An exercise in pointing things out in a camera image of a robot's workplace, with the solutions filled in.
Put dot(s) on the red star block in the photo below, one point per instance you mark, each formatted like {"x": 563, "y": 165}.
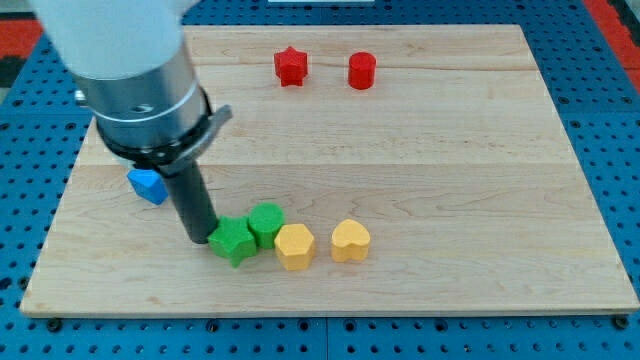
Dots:
{"x": 291, "y": 66}

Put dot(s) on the green cylinder block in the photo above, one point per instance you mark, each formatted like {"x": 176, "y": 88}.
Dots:
{"x": 265, "y": 221}

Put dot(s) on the yellow hexagon block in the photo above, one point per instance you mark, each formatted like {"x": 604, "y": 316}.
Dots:
{"x": 295, "y": 247}

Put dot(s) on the green star block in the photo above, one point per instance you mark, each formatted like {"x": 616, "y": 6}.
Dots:
{"x": 233, "y": 240}

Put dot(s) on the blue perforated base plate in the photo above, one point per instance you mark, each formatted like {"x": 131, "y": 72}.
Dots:
{"x": 587, "y": 61}

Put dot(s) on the yellow heart block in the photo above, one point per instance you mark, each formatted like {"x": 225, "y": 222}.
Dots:
{"x": 350, "y": 241}

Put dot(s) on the light wooden board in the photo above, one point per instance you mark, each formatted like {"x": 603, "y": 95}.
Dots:
{"x": 455, "y": 160}

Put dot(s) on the blue cube block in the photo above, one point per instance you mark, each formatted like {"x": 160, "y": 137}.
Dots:
{"x": 148, "y": 185}

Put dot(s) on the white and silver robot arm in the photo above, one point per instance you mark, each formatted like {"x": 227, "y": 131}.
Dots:
{"x": 130, "y": 62}

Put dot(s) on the red cylinder block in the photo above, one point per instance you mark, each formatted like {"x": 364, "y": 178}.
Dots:
{"x": 362, "y": 68}

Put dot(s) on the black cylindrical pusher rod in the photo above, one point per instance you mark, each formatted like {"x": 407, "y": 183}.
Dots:
{"x": 191, "y": 199}

